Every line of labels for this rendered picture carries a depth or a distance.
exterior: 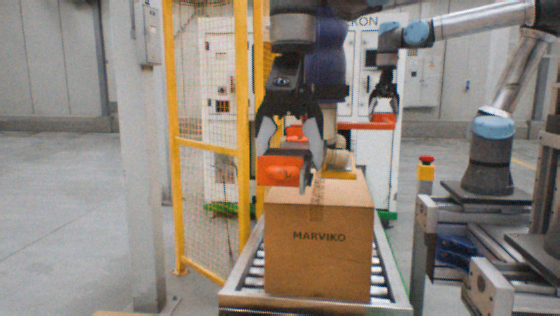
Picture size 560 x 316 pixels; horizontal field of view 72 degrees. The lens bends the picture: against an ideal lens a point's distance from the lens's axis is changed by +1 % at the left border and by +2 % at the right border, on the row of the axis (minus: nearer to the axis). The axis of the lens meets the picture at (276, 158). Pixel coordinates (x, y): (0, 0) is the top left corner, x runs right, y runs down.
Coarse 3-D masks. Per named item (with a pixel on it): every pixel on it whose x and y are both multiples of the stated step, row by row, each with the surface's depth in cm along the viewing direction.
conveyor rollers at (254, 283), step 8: (256, 256) 193; (256, 264) 182; (376, 264) 183; (256, 272) 174; (376, 272) 175; (248, 280) 166; (256, 280) 165; (376, 280) 167; (248, 288) 158; (256, 288) 165; (376, 288) 159; (384, 288) 159; (376, 296) 158; (384, 296) 157
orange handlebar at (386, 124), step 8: (384, 120) 136; (344, 128) 126; (352, 128) 125; (360, 128) 125; (368, 128) 124; (376, 128) 124; (384, 128) 124; (392, 128) 124; (272, 168) 61; (280, 168) 60; (288, 168) 60; (296, 168) 61; (272, 176) 61; (280, 176) 60; (288, 176) 60; (296, 176) 61
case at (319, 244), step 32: (288, 192) 154; (320, 192) 154; (352, 192) 154; (288, 224) 142; (320, 224) 140; (352, 224) 139; (288, 256) 144; (320, 256) 143; (352, 256) 141; (288, 288) 147; (320, 288) 145; (352, 288) 143
